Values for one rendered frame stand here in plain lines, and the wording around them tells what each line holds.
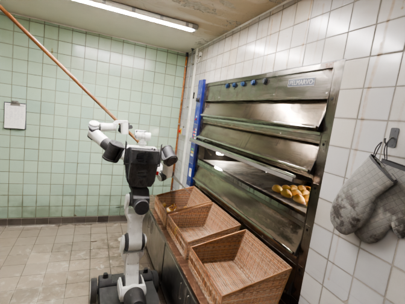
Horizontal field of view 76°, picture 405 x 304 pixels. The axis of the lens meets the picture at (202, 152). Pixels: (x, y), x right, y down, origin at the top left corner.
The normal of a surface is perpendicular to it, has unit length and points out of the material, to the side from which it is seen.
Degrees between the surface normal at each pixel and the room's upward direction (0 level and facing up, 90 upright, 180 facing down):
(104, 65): 90
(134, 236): 60
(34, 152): 90
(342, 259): 90
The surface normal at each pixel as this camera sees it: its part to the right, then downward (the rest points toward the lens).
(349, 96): -0.92, -0.07
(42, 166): 0.38, 0.17
